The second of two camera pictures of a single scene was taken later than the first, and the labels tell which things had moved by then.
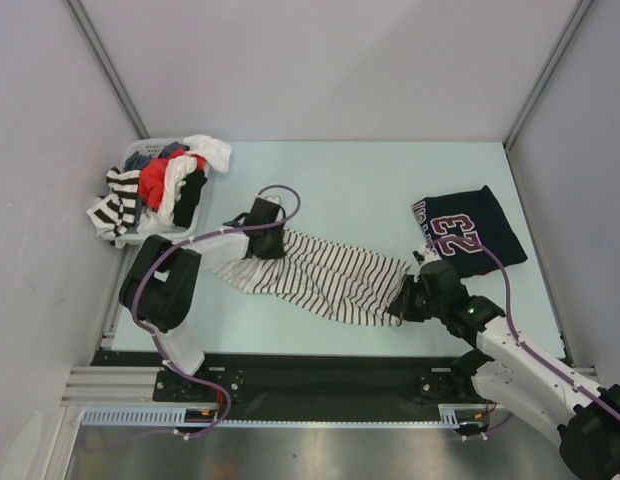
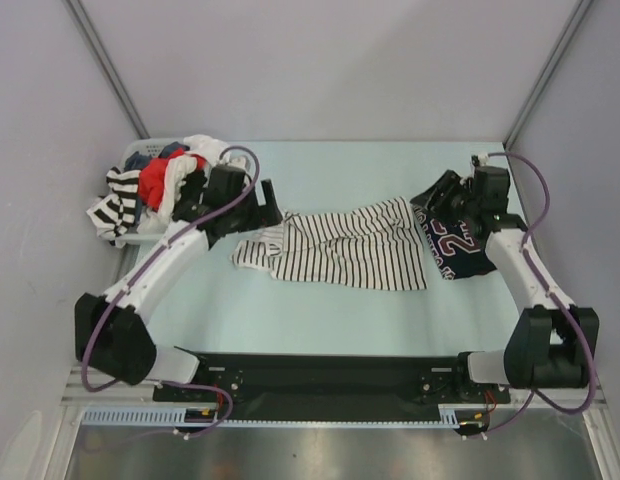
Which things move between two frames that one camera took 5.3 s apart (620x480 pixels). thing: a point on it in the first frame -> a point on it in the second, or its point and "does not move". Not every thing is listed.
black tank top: (189, 197) does not move
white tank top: (216, 152) does not move
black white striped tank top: (112, 214) does not move
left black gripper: (277, 251) -> (263, 215)
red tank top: (152, 178) does not move
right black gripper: (402, 304) -> (448, 183)
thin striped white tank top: (326, 278) -> (372, 244)
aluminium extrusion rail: (118, 386) does not move
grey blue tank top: (135, 160) does not move
